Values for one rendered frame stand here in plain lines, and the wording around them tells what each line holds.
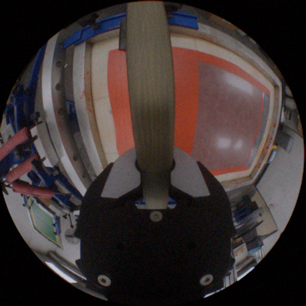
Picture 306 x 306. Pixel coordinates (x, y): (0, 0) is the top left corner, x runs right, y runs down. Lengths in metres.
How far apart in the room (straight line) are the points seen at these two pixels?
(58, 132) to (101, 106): 0.13
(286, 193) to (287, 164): 0.83
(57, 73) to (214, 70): 0.39
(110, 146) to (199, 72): 0.32
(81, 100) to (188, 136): 0.29
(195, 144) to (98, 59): 0.36
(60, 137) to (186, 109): 0.32
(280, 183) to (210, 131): 3.69
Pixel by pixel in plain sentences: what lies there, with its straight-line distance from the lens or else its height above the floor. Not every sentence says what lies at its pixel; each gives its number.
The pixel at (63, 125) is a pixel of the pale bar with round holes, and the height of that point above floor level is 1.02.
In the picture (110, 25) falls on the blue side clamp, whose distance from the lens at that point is 0.30.
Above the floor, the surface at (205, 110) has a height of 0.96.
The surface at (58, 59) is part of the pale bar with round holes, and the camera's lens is 0.33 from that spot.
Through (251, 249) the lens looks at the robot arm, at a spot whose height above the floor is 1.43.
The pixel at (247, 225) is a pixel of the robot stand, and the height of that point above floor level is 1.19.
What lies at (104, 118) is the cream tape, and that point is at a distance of 0.28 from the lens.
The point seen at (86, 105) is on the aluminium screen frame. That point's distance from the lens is 0.26.
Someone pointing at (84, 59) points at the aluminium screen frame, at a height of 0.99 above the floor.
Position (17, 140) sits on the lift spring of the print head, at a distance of 0.51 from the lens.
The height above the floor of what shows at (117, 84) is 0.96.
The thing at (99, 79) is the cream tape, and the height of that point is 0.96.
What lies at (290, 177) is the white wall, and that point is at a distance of 3.77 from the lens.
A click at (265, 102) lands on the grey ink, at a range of 0.51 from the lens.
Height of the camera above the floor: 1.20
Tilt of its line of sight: 58 degrees down
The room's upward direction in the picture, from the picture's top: 178 degrees counter-clockwise
